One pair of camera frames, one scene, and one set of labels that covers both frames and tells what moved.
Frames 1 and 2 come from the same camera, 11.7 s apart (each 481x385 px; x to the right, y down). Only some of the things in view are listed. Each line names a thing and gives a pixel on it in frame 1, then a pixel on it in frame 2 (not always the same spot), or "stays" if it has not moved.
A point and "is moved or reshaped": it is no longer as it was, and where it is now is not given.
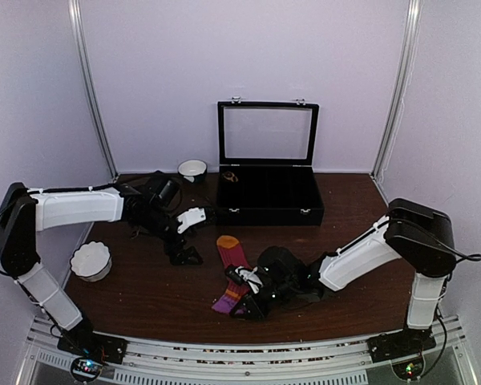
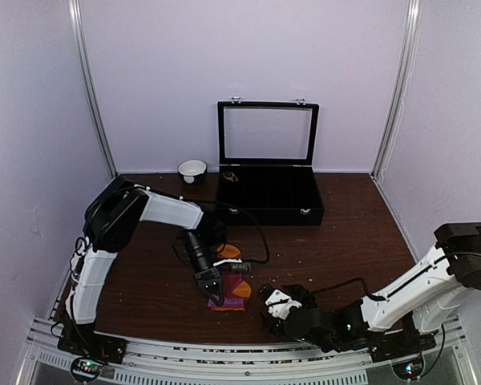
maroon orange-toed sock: [231, 250] is moved or reshaped
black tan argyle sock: [231, 176] stays
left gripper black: [178, 259] → [215, 278]
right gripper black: [255, 313] → [300, 294]
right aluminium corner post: [414, 23] stays
